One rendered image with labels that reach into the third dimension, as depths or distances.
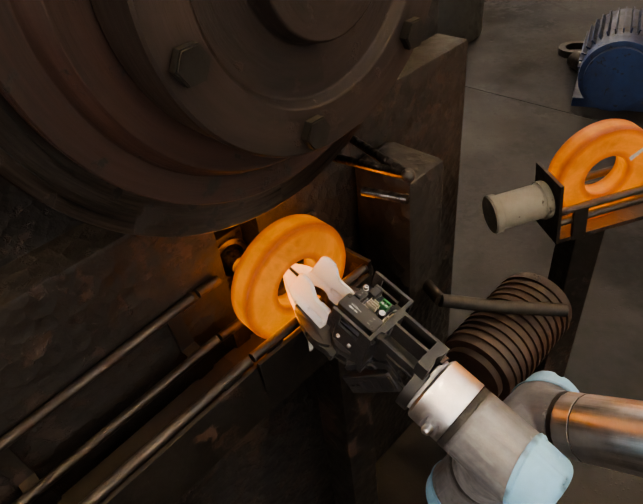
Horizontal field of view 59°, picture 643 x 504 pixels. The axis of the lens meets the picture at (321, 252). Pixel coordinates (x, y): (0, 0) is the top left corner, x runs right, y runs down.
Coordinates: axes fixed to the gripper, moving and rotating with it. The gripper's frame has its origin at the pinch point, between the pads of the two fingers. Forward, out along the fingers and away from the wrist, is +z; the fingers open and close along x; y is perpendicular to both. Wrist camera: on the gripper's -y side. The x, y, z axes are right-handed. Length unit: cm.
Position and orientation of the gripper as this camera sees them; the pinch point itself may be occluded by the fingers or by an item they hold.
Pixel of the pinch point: (292, 275)
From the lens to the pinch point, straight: 67.7
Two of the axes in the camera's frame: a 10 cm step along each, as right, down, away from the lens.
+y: 1.3, -6.1, -7.8
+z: -7.1, -6.1, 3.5
